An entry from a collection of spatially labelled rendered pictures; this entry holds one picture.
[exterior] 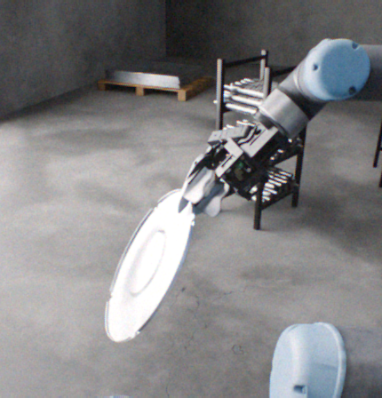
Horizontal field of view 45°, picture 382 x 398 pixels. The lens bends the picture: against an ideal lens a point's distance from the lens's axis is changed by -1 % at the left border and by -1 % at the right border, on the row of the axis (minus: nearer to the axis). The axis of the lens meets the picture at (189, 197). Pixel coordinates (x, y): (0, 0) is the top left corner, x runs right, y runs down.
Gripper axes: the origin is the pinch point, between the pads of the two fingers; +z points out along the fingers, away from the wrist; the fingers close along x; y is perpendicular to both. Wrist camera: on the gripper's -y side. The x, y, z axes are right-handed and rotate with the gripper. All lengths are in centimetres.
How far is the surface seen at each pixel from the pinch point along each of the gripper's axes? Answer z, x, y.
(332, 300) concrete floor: 10, 139, -81
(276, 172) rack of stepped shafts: -16, 125, -168
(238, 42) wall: -121, 224, -632
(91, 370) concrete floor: 90, 59, -67
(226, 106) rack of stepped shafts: -23, 74, -177
